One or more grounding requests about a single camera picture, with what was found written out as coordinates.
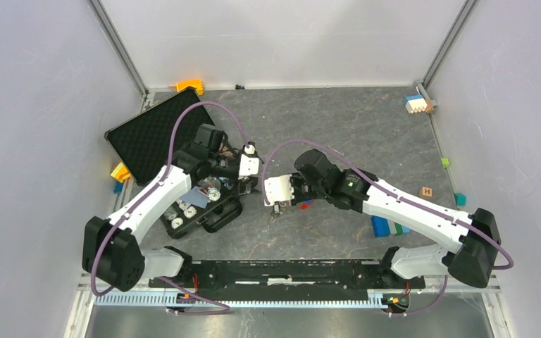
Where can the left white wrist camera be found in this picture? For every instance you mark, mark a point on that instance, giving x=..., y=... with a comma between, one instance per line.
x=249, y=161

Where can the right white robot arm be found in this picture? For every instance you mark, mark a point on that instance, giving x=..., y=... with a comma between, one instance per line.
x=465, y=246

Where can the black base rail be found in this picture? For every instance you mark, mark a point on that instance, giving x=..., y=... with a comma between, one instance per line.
x=289, y=280

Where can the yellow orange brick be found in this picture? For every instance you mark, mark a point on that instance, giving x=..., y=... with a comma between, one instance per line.
x=120, y=172

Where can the small blue block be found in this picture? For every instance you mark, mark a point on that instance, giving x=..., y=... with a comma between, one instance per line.
x=118, y=188

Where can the black poker chip case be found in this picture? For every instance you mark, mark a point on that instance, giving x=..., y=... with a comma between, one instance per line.
x=143, y=143

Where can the orange toy brick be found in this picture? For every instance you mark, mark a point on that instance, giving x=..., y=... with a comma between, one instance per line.
x=195, y=84

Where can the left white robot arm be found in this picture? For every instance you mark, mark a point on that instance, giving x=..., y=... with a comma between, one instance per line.
x=111, y=246

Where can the blue green white brick stack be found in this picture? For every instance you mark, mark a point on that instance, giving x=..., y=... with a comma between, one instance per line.
x=383, y=227

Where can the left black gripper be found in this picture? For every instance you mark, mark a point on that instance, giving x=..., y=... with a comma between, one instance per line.
x=246, y=189

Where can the white slotted cable duct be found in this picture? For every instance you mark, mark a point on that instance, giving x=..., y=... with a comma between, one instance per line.
x=174, y=298

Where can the blue white brown brick stack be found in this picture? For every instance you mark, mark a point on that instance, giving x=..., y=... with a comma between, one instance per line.
x=417, y=104

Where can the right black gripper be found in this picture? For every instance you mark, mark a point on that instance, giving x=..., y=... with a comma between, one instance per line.
x=294, y=177

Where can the teal cube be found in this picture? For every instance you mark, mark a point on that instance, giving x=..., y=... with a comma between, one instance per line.
x=460, y=199

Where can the wooden letter H cube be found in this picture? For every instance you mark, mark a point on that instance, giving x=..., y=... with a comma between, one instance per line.
x=425, y=193

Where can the keyring with blue red tags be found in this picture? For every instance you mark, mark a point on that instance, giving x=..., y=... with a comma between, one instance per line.
x=282, y=207

